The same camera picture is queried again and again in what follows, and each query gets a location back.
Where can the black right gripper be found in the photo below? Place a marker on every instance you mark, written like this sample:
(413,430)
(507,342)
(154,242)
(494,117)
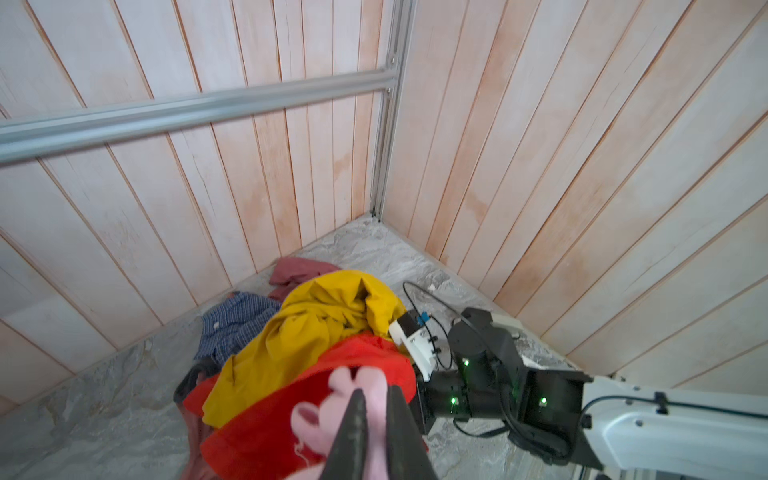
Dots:
(444,395)

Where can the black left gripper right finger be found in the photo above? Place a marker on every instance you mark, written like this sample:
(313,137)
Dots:
(406,453)

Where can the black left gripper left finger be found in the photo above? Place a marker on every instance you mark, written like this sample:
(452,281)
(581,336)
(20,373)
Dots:
(347,457)

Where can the pink cloth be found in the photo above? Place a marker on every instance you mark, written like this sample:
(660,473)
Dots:
(316,426)

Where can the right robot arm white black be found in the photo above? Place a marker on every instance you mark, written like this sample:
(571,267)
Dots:
(567,416)

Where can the red cloth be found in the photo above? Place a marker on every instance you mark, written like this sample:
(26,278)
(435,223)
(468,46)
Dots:
(259,442)

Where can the yellow cloth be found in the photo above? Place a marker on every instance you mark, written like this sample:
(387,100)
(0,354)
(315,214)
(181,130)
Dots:
(313,318)

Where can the dark brown cloth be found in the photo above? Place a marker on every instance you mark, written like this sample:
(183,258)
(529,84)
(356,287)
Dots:
(200,371)

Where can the maroon cloth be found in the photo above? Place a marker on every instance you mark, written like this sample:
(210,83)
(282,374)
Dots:
(291,272)

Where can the blue plaid shirt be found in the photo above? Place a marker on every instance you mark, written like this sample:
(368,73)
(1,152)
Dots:
(231,325)

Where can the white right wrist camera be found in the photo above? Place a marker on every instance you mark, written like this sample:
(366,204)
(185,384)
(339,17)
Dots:
(410,334)

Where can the horizontal aluminium frame rail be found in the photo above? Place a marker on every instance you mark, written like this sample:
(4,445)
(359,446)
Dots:
(39,136)

